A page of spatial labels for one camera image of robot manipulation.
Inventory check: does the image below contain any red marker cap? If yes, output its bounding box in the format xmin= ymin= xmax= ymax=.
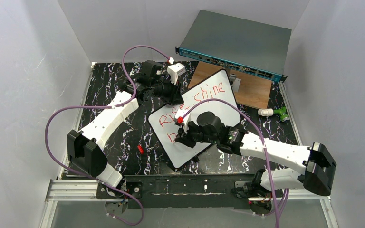
xmin=137 ymin=145 xmax=144 ymax=154

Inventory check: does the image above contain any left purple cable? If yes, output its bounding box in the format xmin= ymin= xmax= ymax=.
xmin=44 ymin=45 xmax=174 ymax=225

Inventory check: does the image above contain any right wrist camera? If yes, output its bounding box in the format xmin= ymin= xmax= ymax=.
xmin=174 ymin=109 xmax=191 ymax=133

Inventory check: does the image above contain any white whiteboard black frame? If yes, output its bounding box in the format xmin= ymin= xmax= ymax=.
xmin=148 ymin=69 xmax=241 ymax=168

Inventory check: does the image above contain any blue network switch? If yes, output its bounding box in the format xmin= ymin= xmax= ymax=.
xmin=175 ymin=10 xmax=291 ymax=82

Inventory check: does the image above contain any wooden board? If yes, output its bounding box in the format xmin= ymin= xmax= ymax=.
xmin=188 ymin=62 xmax=272 ymax=109

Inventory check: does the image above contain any green white toy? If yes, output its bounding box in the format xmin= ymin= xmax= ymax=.
xmin=257 ymin=106 xmax=289 ymax=122

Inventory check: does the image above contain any aluminium rail frame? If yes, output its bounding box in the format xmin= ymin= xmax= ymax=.
xmin=39 ymin=174 xmax=331 ymax=228

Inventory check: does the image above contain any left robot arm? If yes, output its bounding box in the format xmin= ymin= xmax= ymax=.
xmin=67 ymin=60 xmax=186 ymax=187

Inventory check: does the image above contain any metal bracket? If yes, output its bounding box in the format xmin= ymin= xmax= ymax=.
xmin=229 ymin=74 xmax=241 ymax=92

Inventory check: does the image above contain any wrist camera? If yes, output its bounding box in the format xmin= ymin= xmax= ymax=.
xmin=174 ymin=109 xmax=191 ymax=133
xmin=167 ymin=57 xmax=186 ymax=85

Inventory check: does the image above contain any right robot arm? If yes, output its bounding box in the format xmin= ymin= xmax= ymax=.
xmin=174 ymin=112 xmax=337 ymax=198

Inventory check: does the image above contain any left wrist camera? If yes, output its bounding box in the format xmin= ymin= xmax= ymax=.
xmin=167 ymin=57 xmax=186 ymax=85

